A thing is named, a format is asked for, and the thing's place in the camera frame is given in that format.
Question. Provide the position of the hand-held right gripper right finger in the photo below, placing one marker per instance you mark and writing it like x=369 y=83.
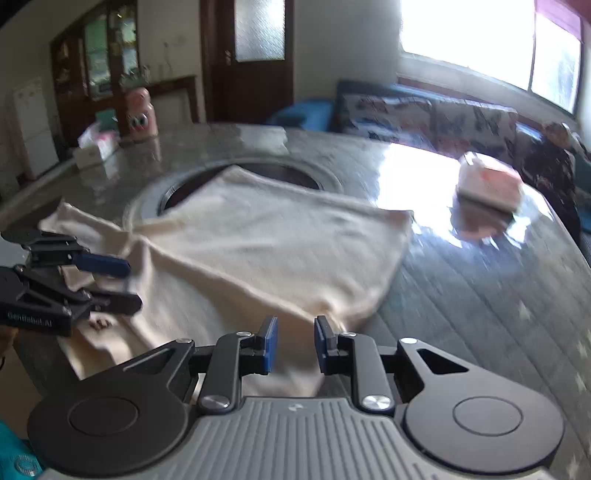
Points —
x=320 y=347

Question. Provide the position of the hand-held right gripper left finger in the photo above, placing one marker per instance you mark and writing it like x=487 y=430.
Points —
x=268 y=345

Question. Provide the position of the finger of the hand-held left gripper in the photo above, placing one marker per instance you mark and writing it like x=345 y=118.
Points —
x=102 y=266
x=121 y=303

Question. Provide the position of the cream knit garment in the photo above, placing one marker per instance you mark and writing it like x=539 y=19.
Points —
x=258 y=240

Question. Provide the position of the white tissue pack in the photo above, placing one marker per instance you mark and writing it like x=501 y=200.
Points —
x=98 y=141

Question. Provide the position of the pink container with eyes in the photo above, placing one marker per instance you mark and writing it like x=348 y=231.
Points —
x=140 y=115

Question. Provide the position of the white refrigerator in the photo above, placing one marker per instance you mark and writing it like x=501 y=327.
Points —
x=33 y=124

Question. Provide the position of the dark wooden display cabinet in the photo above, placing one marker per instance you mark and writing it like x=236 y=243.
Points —
x=99 y=50

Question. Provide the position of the blue cushion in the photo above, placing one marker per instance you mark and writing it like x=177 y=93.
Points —
x=302 y=113

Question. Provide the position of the pink and white tissue box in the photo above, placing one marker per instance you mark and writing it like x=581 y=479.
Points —
x=490 y=182

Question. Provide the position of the brown wooden door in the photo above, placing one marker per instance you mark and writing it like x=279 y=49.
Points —
x=251 y=60

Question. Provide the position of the butterfly print sofa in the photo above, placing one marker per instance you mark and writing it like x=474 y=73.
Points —
x=443 y=117

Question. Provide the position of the window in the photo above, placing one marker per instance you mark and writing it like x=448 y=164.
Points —
x=485 y=37

